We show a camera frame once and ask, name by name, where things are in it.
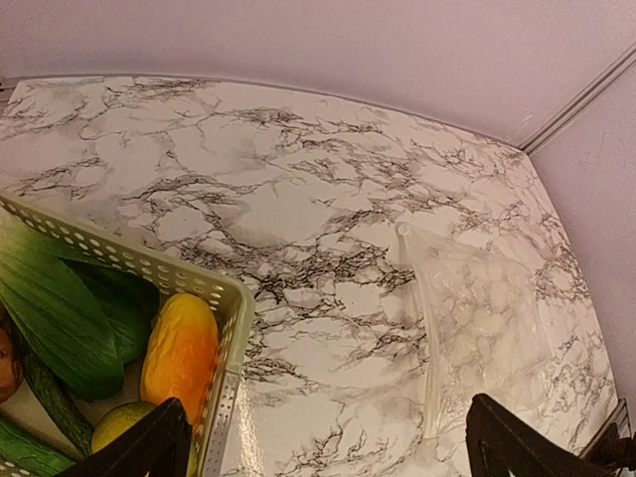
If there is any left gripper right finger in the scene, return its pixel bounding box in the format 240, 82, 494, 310
466, 394, 618, 476

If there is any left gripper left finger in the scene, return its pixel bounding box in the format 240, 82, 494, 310
61, 397, 192, 477

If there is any fake yellow lemon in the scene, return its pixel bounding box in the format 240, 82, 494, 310
91, 401, 156, 454

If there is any fake orange pepper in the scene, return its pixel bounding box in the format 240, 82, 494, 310
140, 293, 219, 428

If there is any clear polka dot zip bag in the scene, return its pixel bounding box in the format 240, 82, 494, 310
397, 223, 552, 438

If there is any fake dark green cucumber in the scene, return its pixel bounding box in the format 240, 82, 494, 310
20, 342, 93, 457

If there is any fake green bok choy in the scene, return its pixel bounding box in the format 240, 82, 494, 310
1, 211, 160, 400

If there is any fake brown potato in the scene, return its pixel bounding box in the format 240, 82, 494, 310
0, 329, 23, 402

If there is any pale green plastic basket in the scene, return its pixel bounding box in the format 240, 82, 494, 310
1, 195, 254, 476

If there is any right aluminium frame post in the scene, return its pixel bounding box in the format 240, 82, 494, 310
519, 43, 635, 155

